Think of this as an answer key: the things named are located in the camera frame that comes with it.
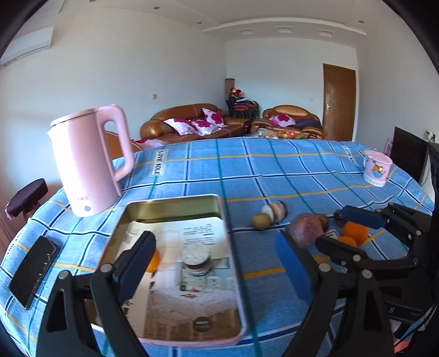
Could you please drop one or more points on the tall brown vase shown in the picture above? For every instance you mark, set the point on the tall brown vase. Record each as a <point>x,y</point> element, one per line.
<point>229,84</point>

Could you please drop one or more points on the purple blanket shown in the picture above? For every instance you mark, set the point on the purple blanket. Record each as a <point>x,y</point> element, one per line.
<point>307,123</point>

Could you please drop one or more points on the brown leather armchair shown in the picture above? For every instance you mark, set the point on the brown leather armchair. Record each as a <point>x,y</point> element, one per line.
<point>291,110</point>
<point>115,142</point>

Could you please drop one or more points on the white pink flowered pillow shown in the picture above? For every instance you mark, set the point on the white pink flowered pillow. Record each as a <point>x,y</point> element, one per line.
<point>282,120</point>
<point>213,117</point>
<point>178,126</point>
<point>205,127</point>

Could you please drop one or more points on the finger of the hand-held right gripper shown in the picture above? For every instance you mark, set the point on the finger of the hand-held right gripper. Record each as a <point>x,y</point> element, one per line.
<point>360,216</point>
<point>339,250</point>

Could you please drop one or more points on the orange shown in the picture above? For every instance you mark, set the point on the orange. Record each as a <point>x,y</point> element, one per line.
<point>347,241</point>
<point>356,231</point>
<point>156,261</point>

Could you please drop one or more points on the blue plaid tablecloth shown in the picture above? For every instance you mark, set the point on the blue plaid tablecloth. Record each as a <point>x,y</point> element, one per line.
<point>240,178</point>

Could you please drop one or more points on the pink tin box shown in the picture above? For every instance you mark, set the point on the pink tin box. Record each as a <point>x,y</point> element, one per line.
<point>178,206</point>

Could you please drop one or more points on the printed paper leaflet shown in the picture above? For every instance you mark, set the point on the printed paper leaflet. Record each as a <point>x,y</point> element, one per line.
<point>192,302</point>

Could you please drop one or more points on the pink electric kettle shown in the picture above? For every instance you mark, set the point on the pink electric kettle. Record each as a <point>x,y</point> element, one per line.
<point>85,164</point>

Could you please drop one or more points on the black television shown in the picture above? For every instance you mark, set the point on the black television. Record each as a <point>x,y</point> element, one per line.
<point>408,154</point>

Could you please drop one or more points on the pink cartoon cup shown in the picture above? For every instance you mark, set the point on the pink cartoon cup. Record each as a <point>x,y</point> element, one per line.
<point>377,170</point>

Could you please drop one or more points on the black smartphone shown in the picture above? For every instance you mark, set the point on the black smartphone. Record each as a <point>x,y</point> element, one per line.
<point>32,271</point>

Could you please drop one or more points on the dark purple stool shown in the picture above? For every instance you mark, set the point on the dark purple stool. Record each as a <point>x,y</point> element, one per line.
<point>27,195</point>

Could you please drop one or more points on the brown kiwi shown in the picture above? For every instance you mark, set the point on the brown kiwi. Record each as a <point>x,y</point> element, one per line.
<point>260,221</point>

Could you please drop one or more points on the white air conditioner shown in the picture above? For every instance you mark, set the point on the white air conditioner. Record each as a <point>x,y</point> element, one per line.
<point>27,46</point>

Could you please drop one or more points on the red stuffed toy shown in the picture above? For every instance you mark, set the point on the red stuffed toy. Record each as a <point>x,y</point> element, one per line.
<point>235,91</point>

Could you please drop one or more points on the coffee table with food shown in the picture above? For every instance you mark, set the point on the coffee table with food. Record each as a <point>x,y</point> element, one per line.
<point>277,133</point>

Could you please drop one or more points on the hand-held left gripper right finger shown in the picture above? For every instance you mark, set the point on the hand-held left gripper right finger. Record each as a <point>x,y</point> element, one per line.
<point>291,267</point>

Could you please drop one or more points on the wall power outlet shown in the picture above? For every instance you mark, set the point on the wall power outlet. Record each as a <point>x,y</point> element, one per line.
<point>430,136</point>

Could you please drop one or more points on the stack of dark chairs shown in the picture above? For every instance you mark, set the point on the stack of dark chairs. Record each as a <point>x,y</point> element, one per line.
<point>240,108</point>

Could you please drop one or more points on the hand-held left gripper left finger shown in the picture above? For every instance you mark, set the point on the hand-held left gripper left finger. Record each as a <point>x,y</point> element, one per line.
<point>137,264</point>

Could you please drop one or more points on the brown wooden door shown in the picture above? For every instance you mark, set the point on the brown wooden door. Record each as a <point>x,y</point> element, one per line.
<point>338,103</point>

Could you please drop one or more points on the ceiling vent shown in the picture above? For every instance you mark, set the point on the ceiling vent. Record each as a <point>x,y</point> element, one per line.
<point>324,32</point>
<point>246,31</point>
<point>283,30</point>

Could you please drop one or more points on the brown leather sofa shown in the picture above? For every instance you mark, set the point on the brown leather sofa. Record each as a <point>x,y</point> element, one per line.
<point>161,128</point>

